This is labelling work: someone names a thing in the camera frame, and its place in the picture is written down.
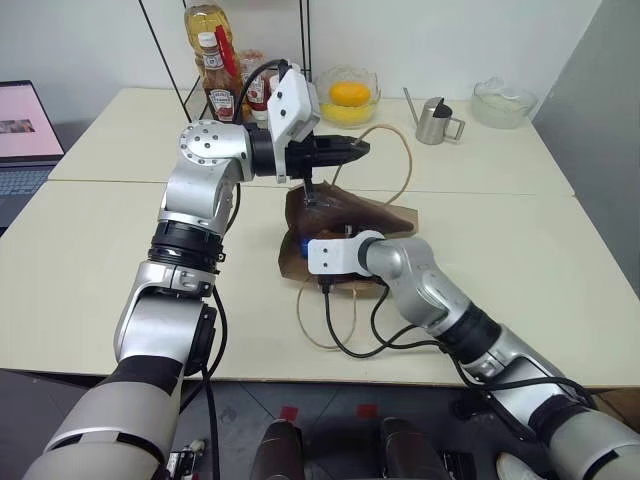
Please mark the glass bowl holding fruit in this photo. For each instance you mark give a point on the glass bowl holding fruit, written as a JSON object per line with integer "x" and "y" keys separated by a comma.
{"x": 322, "y": 82}

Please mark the glass Heinz ketchup bottle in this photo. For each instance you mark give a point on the glass Heinz ketchup bottle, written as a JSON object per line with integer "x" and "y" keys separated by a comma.
{"x": 220, "y": 100}

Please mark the black table leg base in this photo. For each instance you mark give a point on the black table leg base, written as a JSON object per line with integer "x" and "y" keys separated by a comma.
{"x": 470, "y": 407}

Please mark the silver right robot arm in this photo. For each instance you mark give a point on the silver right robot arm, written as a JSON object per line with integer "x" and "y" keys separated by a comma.
{"x": 425, "y": 280}

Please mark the small white and black device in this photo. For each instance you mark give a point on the small white and black device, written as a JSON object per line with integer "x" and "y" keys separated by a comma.
{"x": 187, "y": 460}

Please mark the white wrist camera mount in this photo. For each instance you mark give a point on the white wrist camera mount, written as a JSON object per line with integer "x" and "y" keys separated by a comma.
{"x": 330, "y": 255}
{"x": 290, "y": 105}

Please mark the dark rounded shape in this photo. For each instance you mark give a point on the dark rounded shape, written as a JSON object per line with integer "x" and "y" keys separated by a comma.
{"x": 407, "y": 450}
{"x": 277, "y": 450}

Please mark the orange fruit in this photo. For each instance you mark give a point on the orange fruit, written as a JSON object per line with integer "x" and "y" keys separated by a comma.
{"x": 350, "y": 94}

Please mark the red squeeze ketchup bottle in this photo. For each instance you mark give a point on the red squeeze ketchup bottle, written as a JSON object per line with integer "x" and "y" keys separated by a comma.
{"x": 257, "y": 97}

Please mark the white rounded object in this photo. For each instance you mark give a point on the white rounded object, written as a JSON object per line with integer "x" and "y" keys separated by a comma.
{"x": 520, "y": 467}

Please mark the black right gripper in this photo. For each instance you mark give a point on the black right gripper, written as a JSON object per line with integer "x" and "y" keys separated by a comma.
{"x": 345, "y": 278}

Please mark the yellow fruit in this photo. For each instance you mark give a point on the yellow fruit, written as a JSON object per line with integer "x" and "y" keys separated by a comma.
{"x": 347, "y": 115}

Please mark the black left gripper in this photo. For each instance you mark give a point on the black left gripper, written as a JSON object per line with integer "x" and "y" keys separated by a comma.
{"x": 300, "y": 160}

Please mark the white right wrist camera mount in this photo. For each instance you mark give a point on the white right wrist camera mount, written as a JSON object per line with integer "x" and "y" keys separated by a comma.
{"x": 330, "y": 255}

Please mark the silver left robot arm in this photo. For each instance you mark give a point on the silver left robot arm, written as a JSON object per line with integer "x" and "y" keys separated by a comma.
{"x": 200, "y": 180}

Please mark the empty glass bowl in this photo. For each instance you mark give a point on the empty glass bowl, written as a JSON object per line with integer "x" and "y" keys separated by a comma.
{"x": 500, "y": 107}

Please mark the steel watering can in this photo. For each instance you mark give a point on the steel watering can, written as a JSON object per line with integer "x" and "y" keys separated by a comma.
{"x": 432, "y": 125}

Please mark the grey open laptop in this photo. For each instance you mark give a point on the grey open laptop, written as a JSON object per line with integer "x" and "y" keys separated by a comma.
{"x": 25, "y": 125}

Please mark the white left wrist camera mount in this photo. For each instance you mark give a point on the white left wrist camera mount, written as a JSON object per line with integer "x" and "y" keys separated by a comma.
{"x": 290, "y": 105}

